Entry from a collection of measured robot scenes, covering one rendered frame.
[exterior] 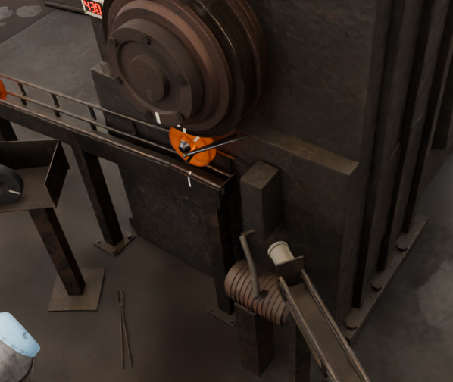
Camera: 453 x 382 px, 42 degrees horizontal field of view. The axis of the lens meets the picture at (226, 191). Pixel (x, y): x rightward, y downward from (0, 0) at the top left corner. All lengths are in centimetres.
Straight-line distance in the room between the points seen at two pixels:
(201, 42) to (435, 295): 145
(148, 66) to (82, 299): 126
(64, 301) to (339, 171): 135
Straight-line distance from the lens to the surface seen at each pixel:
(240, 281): 177
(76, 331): 241
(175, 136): 177
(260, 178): 165
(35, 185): 209
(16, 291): 262
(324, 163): 159
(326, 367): 143
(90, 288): 250
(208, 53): 142
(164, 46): 141
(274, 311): 173
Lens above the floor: 197
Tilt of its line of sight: 46 degrees down
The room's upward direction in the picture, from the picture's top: 6 degrees counter-clockwise
